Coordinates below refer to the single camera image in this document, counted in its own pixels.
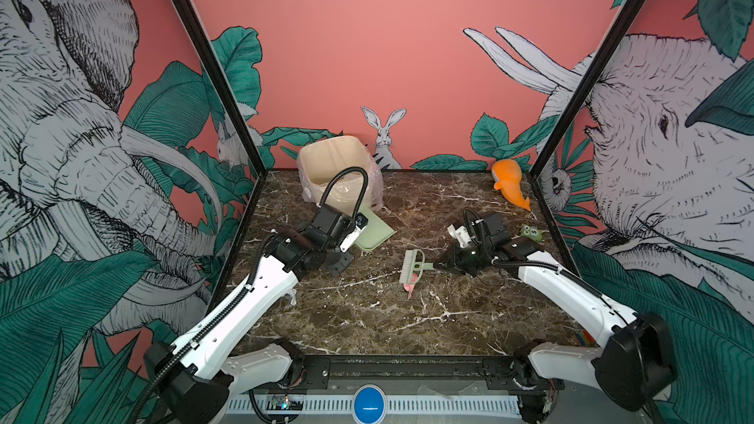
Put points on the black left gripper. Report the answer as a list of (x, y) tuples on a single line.
[(346, 262)]

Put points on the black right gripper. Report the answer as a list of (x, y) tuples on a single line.
[(455, 262)]

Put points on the pale green dustpan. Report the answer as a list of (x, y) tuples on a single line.
[(375, 232)]

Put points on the cream plastic trash bin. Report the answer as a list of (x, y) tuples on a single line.
[(318, 163)]

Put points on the pale green hand brush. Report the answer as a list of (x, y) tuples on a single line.
[(414, 266)]

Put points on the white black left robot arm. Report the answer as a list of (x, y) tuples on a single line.
[(197, 374)]

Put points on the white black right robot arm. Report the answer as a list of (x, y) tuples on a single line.
[(632, 361)]

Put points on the small green frog toy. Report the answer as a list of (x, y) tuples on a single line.
[(531, 232)]

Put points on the orange carrot plush toy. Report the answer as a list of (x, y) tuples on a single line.
[(507, 176)]

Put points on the white crumpled paper scrap left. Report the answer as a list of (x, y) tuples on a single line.
[(290, 297)]

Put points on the pink paper scrap centre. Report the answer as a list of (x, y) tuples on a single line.
[(410, 285)]

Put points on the blue round button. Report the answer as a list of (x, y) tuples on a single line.
[(369, 405)]

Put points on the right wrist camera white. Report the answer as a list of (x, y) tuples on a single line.
[(462, 236)]

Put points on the black front mounting rail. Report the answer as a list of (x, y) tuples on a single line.
[(495, 372)]

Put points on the white slotted cable duct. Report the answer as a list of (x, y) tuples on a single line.
[(487, 406)]

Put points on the left black frame post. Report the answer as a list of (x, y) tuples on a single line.
[(208, 58)]

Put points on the black frame post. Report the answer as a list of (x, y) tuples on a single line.
[(208, 58), (602, 57)]

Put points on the right black frame post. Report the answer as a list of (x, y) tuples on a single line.
[(602, 57)]

